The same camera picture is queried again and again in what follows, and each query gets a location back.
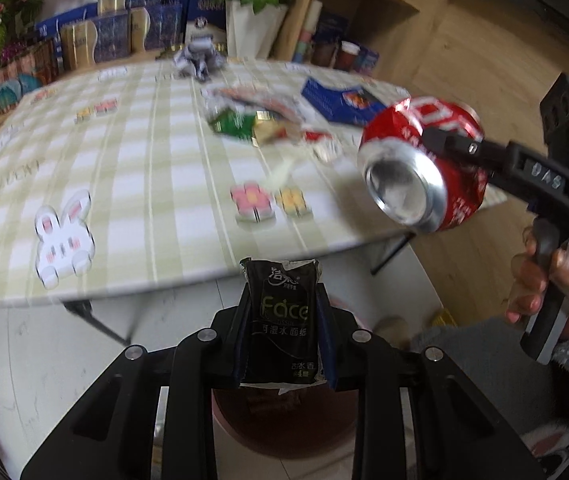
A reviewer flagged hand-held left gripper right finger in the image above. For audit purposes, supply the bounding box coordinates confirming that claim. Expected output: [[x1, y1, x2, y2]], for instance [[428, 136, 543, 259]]
[[316, 282, 546, 480]]

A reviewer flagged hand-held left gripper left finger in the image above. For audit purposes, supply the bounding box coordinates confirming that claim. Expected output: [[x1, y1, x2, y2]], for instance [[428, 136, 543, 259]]
[[19, 280, 254, 480]]

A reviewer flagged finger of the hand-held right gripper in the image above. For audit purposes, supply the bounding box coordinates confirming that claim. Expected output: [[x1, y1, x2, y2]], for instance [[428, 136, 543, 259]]
[[422, 127, 510, 167]]

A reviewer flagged red soda can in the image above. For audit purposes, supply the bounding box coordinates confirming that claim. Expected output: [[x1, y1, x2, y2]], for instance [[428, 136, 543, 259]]
[[357, 96, 490, 234]]

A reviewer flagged black tissue packet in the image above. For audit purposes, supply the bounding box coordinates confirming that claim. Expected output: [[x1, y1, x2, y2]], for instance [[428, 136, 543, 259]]
[[239, 257, 326, 392]]

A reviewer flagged dark red bin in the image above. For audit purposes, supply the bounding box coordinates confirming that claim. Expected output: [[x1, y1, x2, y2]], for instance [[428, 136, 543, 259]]
[[212, 386, 361, 462]]

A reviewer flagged printed paper ball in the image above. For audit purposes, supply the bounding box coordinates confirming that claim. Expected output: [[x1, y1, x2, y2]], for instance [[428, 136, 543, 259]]
[[172, 35, 226, 84]]

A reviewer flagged black table leg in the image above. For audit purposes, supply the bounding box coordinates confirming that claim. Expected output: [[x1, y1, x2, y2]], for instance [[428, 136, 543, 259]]
[[63, 301, 131, 347], [369, 232, 416, 276]]

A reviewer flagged small yellow object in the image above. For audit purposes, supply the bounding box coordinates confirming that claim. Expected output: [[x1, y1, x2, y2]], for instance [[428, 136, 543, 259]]
[[431, 307, 458, 329]]

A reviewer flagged red and white wrapper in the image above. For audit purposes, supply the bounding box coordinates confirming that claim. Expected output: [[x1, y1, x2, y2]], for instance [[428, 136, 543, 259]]
[[299, 129, 345, 162]]

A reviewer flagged flat blue packet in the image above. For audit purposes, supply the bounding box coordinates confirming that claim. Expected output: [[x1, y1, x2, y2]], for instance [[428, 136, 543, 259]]
[[301, 76, 391, 127]]

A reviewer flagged person's grey trouser leg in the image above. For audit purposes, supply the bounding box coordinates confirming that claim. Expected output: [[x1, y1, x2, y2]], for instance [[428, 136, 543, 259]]
[[409, 324, 556, 457]]

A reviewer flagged clear plastic wrapper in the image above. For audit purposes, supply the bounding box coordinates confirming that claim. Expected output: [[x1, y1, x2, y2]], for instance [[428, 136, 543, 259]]
[[203, 85, 310, 123]]

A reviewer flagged green and gold wrapper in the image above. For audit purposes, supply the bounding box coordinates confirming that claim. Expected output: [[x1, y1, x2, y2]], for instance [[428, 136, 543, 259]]
[[207, 108, 290, 149]]

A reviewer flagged white flower vase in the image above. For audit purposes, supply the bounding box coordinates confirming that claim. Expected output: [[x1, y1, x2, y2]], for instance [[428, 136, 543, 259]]
[[225, 0, 289, 60]]

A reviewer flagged pink and white slipper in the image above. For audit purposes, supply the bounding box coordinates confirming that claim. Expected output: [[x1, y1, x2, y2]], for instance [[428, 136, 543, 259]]
[[519, 404, 569, 474]]

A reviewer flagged blue box with white label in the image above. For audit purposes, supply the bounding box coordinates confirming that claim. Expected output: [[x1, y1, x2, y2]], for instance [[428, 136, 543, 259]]
[[184, 0, 230, 43]]

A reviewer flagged wide gold and blue box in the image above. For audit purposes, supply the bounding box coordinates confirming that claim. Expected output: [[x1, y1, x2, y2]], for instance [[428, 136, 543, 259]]
[[59, 10, 130, 71]]

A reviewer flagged striped orange and teal tin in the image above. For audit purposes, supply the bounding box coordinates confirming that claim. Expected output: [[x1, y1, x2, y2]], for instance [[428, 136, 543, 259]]
[[0, 40, 61, 116]]

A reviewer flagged flat blue box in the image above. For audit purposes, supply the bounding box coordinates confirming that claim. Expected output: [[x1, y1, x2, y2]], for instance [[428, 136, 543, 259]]
[[34, 2, 100, 41]]

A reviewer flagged pink flower plant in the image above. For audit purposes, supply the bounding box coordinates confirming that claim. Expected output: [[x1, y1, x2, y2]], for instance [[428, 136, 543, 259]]
[[0, 0, 90, 97]]

